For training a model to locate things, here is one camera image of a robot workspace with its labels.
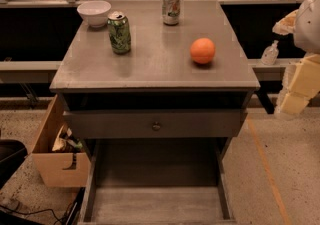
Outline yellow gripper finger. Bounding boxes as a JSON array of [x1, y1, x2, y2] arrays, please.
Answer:
[[272, 10, 297, 35], [275, 53, 320, 116]]

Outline orange fruit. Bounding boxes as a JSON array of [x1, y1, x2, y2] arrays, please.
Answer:
[[190, 38, 216, 64]]

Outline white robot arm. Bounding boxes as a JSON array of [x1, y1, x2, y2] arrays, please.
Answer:
[[272, 0, 320, 116]]

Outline grey drawer cabinet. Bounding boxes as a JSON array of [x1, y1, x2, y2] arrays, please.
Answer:
[[49, 0, 261, 225]]

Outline closed top drawer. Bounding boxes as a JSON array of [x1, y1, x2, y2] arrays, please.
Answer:
[[64, 109, 247, 139]]

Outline open middle drawer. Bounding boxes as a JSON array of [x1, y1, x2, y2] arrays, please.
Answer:
[[78, 139, 237, 225]]

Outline hand sanitizer bottle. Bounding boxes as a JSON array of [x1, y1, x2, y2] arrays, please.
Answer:
[[261, 40, 279, 66]]

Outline white soda can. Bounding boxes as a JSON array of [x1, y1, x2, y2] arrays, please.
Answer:
[[162, 0, 180, 25]]

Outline green soda can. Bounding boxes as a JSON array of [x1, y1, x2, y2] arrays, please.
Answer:
[[107, 11, 131, 54]]

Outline white bowl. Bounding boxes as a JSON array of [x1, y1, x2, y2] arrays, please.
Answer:
[[77, 0, 111, 28]]

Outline crumpled items in box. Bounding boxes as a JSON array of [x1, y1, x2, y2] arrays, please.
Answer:
[[52, 124, 83, 153]]

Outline metal railing ledge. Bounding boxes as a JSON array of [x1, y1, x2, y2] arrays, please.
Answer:
[[0, 61, 60, 84]]

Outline cardboard box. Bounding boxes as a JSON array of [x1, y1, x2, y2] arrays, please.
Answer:
[[31, 96, 91, 188]]

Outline black bin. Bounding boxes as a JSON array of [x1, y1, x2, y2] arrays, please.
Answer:
[[0, 140, 28, 189]]

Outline black floor cable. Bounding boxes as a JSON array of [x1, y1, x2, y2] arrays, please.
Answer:
[[0, 203, 73, 225]]

